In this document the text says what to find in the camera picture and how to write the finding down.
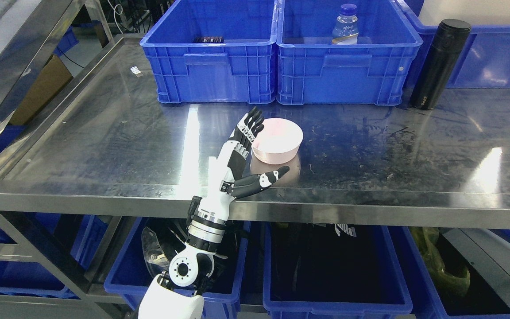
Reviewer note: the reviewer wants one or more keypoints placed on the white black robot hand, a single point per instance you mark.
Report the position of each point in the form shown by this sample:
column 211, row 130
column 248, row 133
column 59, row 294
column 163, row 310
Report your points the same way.
column 226, row 180

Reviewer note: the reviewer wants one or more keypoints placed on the pink plastic bowl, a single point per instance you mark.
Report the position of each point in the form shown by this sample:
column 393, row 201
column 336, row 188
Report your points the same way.
column 278, row 142

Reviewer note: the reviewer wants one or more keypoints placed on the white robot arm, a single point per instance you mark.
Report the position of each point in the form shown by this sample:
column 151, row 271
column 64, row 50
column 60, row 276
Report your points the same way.
column 177, row 293

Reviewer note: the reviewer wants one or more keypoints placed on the blue crate upper middle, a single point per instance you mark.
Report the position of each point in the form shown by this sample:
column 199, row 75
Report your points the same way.
column 312, row 70

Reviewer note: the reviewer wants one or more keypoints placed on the steel shelf rack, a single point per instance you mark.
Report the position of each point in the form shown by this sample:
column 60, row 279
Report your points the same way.
column 105, row 152

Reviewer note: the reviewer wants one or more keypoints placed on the black helmet clear visor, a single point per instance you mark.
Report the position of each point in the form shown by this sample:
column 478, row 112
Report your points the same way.
column 162, row 248

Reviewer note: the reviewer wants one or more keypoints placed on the black bag white logo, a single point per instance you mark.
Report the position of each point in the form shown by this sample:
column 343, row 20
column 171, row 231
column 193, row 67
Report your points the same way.
column 312, row 263

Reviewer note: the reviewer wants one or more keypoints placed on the blue crate with black bag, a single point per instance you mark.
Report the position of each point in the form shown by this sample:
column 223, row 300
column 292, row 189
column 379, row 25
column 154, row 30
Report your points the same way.
column 390, row 292

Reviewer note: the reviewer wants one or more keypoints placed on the blue crate with helmet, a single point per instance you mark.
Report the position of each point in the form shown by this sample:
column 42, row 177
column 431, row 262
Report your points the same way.
column 130, row 274

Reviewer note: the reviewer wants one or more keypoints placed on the blue crate upper left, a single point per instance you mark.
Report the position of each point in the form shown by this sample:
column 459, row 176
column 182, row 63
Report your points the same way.
column 215, row 51

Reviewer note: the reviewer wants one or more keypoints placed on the clear water bottle blue cap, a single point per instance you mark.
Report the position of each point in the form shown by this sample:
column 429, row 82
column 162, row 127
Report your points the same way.
column 346, row 30

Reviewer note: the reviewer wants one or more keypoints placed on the cardboard box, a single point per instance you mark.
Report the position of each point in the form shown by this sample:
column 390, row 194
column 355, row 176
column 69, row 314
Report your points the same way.
column 52, row 79

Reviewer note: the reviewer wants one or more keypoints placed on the blue crate lower right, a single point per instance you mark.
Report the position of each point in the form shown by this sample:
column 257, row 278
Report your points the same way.
column 427, row 303

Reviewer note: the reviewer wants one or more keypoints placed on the green yellow plastic item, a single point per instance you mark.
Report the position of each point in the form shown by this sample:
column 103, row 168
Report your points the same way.
column 449, row 272

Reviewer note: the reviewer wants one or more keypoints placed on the black thermos flask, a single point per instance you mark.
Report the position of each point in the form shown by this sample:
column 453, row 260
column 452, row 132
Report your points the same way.
column 447, row 44

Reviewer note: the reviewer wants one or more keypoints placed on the blue crate upper right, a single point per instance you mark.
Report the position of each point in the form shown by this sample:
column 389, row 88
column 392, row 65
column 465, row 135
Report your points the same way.
column 483, row 63

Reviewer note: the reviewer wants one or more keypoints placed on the grey white flat device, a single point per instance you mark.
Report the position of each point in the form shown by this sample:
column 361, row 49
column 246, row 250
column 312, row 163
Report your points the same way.
column 488, row 251

